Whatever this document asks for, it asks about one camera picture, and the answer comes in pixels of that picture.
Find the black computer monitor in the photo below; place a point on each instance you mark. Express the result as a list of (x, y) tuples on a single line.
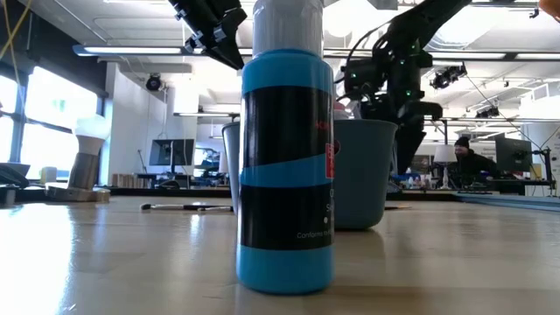
[(164, 152), (514, 153)]

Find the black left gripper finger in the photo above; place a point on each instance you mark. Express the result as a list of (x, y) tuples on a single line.
[(229, 48)]

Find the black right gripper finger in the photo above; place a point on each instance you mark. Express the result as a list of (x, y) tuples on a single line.
[(409, 144)]

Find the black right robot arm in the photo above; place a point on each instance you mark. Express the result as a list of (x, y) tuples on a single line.
[(415, 26)]

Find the thin brown paintbrush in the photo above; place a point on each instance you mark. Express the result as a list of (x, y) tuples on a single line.
[(398, 207)]

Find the small white container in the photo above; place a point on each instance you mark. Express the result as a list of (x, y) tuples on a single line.
[(48, 175)]

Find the white background lampshade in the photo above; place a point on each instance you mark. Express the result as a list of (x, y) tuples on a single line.
[(444, 154)]

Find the small maroon paint bottle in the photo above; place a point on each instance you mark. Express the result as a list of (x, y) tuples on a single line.
[(341, 114)]

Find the person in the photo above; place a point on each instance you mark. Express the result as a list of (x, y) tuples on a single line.
[(474, 168)]

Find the black ceiling fixture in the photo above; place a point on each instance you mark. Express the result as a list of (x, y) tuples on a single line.
[(525, 3)]

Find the black background desk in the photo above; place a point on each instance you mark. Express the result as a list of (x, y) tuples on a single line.
[(525, 186)]

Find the black ceiling spotlight cluster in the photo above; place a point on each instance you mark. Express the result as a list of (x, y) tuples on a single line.
[(448, 75), (487, 112)]

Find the black paintbrush silver ferrule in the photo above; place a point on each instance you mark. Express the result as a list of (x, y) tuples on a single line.
[(146, 207)]

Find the wooden slat rack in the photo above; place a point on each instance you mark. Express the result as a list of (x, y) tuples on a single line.
[(129, 180)]

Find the black ceiling camera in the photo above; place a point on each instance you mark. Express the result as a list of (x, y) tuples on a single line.
[(153, 82)]

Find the small blue paint bottle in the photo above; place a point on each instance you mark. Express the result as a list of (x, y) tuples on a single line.
[(284, 131)]

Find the teal plastic bin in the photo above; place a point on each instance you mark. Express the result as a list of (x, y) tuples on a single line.
[(363, 175)]

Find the white background cup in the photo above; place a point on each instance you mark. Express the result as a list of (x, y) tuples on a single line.
[(223, 163)]

